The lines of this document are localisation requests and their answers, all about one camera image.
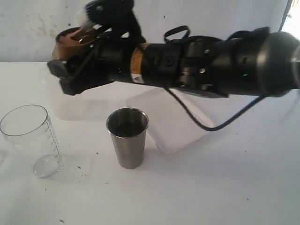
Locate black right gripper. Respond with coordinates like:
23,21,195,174
47,0,138,95

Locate wooden clothespins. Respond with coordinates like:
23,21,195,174
71,29,94,43

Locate brown wooden round cup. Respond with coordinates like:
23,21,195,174
52,27,97,60

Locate stainless steel tumbler cup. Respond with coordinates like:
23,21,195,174
106,107,149,169

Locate clear plastic measuring cup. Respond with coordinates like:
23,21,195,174
0,105,63,178

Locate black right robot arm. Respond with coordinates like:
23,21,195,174
47,0,300,98

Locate translucent plastic container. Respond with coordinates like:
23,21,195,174
45,62,87,120

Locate white rectangular plastic tray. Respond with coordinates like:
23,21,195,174
126,88,209,154

